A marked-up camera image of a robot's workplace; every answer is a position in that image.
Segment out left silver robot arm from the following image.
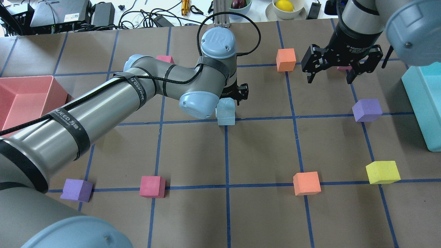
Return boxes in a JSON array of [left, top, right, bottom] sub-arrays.
[[1, 27, 239, 248]]

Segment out pink foam block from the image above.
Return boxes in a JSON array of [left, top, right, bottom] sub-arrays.
[[156, 55, 175, 63], [337, 65, 352, 71], [139, 176, 166, 199]]

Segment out light blue foam block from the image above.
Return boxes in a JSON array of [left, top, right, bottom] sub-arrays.
[[216, 97, 236, 119], [217, 116, 236, 126]]

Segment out black computer box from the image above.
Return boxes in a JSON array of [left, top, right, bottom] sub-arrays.
[[30, 0, 92, 30]]

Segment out pink foam block near left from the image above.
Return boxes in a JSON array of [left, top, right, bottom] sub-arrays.
[[139, 176, 166, 199]]

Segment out purple foam block left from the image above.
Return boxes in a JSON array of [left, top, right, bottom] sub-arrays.
[[60, 178, 93, 203]]

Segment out black power adapter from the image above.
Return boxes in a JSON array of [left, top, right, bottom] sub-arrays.
[[91, 2, 115, 27]]

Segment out orange foam block near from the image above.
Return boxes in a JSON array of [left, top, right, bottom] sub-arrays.
[[293, 172, 321, 196]]

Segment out yellow foam block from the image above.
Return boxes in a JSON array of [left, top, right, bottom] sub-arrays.
[[366, 161, 401, 185]]

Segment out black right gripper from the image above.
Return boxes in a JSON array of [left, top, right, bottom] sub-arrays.
[[302, 24, 383, 84]]

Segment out pink foam block far left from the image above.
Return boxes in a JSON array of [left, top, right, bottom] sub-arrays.
[[156, 55, 175, 63]]

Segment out orange foam block far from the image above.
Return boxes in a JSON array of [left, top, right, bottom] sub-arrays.
[[276, 48, 297, 72]]

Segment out pink foam block right far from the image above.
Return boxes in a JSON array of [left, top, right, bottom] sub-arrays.
[[337, 65, 352, 71]]

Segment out purple foam block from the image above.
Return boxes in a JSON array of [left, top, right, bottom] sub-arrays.
[[60, 178, 93, 203], [352, 99, 383, 122]]

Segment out scissors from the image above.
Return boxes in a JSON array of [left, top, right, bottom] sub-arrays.
[[189, 5, 204, 15]]

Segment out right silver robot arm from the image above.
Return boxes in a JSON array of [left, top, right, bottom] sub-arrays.
[[301, 0, 441, 84]]

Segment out purple foam block right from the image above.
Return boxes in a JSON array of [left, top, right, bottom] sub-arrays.
[[352, 99, 383, 122]]

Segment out pink plastic tray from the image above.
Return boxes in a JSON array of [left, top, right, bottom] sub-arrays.
[[0, 75, 68, 130]]

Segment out teal plastic tray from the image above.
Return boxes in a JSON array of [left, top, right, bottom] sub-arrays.
[[402, 62, 441, 152]]

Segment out aluminium frame post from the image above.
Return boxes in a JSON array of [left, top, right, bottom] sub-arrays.
[[213, 0, 230, 28]]

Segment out beige bowl with lemon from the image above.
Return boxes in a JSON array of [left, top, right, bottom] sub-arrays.
[[272, 0, 307, 20]]

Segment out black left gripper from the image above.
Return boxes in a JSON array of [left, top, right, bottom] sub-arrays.
[[220, 74, 249, 102]]

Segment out orange foam block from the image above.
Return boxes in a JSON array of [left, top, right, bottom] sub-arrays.
[[276, 48, 297, 72], [293, 172, 321, 196]]

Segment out green bowl with fruit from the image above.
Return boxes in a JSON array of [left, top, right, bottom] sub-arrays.
[[228, 0, 252, 16]]

